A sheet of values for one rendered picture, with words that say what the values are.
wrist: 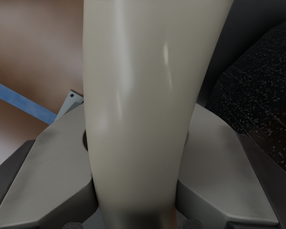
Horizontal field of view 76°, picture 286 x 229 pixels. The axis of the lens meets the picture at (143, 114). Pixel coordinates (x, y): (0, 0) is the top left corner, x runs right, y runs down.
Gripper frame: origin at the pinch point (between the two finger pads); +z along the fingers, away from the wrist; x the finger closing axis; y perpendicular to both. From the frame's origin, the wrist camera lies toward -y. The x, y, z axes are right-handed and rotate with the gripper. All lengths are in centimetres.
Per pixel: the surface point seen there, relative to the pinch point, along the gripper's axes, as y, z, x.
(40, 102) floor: 43, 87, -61
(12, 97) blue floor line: 40, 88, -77
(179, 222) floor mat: 154, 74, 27
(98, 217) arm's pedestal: 58, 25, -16
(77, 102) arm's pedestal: 43, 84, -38
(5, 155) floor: 84, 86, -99
